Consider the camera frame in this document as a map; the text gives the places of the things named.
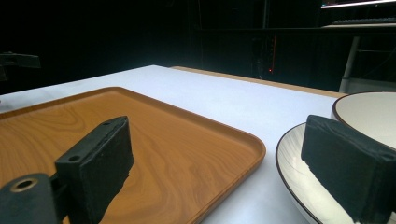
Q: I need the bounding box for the desk with metal legs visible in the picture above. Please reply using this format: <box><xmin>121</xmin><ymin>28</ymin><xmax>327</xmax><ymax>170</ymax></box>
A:
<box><xmin>321</xmin><ymin>23</ymin><xmax>396</xmax><ymax>94</ymax></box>

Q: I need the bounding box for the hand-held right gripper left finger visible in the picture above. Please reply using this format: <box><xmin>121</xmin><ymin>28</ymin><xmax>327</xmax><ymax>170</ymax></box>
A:
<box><xmin>54</xmin><ymin>115</ymin><xmax>135</xmax><ymax>224</ymax></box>

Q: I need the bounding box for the keyboard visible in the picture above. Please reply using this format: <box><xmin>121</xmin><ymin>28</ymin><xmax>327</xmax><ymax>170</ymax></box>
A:
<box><xmin>332</xmin><ymin>17</ymin><xmax>396</xmax><ymax>26</ymax></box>

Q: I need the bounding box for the white plate with dark rim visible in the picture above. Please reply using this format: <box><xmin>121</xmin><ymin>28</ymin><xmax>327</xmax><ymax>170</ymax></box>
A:
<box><xmin>275</xmin><ymin>121</ymin><xmax>396</xmax><ymax>224</ymax></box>

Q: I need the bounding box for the monitor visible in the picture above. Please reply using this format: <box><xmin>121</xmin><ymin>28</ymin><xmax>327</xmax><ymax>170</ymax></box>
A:
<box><xmin>320</xmin><ymin>0</ymin><xmax>396</xmax><ymax>9</ymax></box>

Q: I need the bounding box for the wooden tray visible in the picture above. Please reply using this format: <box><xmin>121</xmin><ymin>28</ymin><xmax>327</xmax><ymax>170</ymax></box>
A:
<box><xmin>0</xmin><ymin>86</ymin><xmax>267</xmax><ymax>224</ymax></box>

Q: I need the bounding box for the white bowl with dark rim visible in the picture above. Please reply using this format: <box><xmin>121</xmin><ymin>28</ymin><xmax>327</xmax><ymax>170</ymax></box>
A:
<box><xmin>332</xmin><ymin>91</ymin><xmax>396</xmax><ymax>153</ymax></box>

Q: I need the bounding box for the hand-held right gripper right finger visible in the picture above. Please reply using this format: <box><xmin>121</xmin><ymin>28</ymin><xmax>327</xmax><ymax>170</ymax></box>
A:
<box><xmin>300</xmin><ymin>114</ymin><xmax>396</xmax><ymax>224</ymax></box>

